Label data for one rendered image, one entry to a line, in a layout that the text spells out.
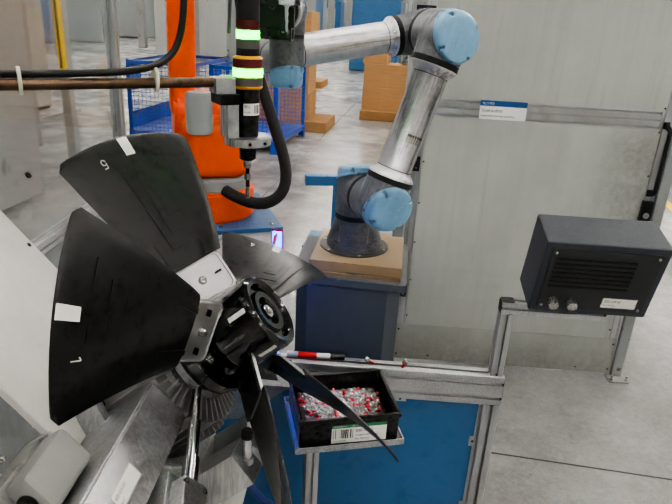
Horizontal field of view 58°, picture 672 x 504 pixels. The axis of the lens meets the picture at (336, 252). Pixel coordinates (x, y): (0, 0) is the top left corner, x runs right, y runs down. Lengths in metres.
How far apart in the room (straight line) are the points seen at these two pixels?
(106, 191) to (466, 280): 2.25
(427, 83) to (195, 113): 3.30
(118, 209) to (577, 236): 0.91
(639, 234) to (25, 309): 1.18
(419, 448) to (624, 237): 0.71
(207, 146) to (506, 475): 3.21
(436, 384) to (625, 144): 1.75
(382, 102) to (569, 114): 7.42
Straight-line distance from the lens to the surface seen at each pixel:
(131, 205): 0.97
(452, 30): 1.47
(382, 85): 10.11
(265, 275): 1.12
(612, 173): 2.99
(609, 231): 1.42
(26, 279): 1.05
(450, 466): 1.69
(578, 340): 3.27
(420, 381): 1.51
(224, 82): 0.90
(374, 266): 1.57
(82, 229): 0.71
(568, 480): 2.68
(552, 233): 1.36
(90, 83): 0.86
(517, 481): 2.60
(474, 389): 1.53
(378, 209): 1.46
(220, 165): 4.80
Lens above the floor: 1.65
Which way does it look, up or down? 22 degrees down
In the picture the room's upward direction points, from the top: 3 degrees clockwise
